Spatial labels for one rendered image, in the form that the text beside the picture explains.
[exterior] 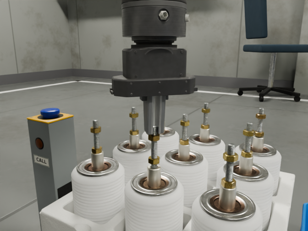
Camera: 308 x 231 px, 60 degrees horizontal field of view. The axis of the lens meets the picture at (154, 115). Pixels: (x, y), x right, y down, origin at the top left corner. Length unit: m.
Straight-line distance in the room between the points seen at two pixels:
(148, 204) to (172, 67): 0.20
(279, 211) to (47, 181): 0.48
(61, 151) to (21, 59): 3.39
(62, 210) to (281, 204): 0.40
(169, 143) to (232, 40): 2.62
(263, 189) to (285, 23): 2.73
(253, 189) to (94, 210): 0.27
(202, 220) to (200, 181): 0.15
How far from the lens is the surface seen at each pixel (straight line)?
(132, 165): 0.56
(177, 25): 0.36
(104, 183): 0.47
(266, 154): 0.58
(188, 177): 0.50
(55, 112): 0.61
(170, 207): 0.42
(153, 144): 0.41
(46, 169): 0.64
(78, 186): 0.49
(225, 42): 3.22
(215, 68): 3.26
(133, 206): 0.42
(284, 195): 0.61
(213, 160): 0.61
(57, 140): 0.61
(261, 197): 0.49
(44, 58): 4.18
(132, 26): 0.36
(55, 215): 0.53
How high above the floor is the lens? 0.47
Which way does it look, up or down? 15 degrees down
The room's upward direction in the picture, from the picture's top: straight up
